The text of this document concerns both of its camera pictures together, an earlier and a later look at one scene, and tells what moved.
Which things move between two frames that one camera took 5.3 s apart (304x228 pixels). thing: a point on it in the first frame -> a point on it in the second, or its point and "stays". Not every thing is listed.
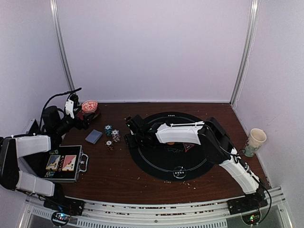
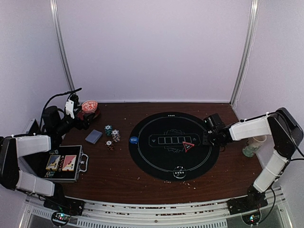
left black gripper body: [79, 125] stays
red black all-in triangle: [187, 146] stays
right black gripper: [130, 141] -> [205, 140]
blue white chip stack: [116, 135] stays
